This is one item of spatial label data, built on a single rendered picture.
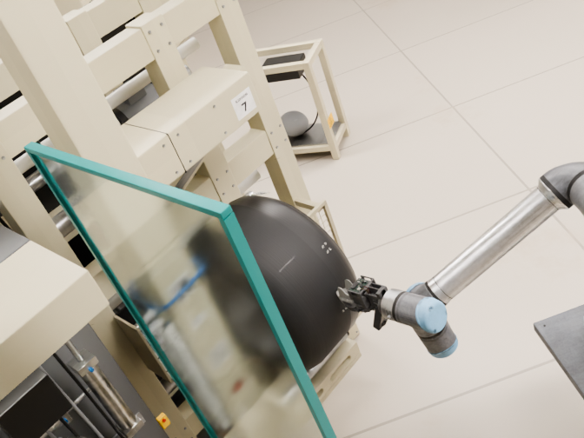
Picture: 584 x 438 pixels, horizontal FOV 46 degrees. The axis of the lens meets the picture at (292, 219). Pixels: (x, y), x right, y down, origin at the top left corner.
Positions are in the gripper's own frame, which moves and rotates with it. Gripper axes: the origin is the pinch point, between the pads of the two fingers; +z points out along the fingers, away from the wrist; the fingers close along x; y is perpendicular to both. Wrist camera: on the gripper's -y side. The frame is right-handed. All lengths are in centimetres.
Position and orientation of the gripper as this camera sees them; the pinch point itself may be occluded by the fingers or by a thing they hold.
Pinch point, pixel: (341, 294)
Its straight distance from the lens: 213.5
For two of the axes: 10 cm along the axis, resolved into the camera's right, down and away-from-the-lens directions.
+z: -6.7, -1.3, 7.3
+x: -6.3, 6.1, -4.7
